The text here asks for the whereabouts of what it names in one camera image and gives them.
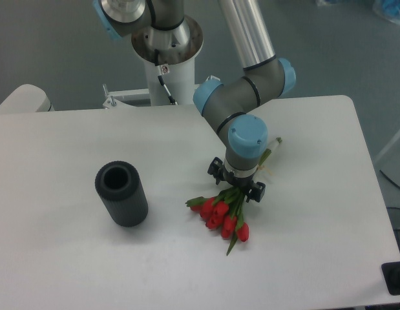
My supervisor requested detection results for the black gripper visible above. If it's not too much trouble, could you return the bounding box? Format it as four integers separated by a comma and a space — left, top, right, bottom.
207, 157, 266, 203

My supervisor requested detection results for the red tulip bouquet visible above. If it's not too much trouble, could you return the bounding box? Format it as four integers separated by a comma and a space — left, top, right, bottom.
185, 137, 283, 256

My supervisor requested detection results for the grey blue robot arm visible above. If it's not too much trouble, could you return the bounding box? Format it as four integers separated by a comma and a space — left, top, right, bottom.
93, 1, 296, 202

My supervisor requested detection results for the dark grey ribbed vase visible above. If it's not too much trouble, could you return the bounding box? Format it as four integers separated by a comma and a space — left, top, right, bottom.
94, 161, 149, 227

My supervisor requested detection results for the white furniture at right edge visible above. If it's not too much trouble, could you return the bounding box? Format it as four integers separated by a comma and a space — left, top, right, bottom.
373, 129, 400, 169

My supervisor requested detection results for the black clamp at table edge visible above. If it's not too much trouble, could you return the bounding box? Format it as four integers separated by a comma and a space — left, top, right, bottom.
381, 262, 400, 296

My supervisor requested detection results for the white chair back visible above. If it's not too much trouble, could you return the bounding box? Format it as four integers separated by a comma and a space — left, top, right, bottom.
0, 84, 55, 115

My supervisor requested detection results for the blue plastic bag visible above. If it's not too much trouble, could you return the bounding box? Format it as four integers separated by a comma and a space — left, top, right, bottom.
373, 0, 400, 25

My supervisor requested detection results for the black cable on pedestal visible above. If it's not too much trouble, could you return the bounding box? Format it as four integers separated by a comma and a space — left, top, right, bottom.
153, 48, 179, 106

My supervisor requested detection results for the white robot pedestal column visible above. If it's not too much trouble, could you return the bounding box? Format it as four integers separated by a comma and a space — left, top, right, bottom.
101, 19, 221, 110

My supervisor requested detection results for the black cable on floor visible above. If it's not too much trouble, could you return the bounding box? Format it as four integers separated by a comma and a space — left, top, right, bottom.
379, 169, 400, 191

